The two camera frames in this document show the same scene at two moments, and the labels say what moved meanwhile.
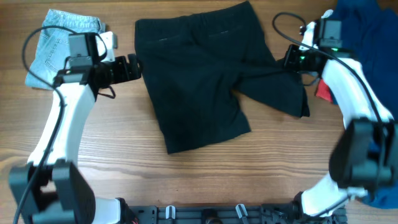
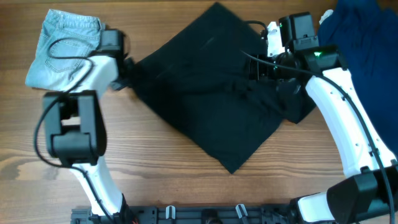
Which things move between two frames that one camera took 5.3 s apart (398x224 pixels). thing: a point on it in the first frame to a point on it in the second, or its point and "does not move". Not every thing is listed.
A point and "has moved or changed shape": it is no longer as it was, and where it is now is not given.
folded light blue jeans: (52, 50) does not move
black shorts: (198, 67) has moved or changed shape
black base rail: (229, 214) does not move
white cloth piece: (327, 14) does not move
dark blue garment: (370, 35) does not move
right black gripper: (290, 58) to (257, 69)
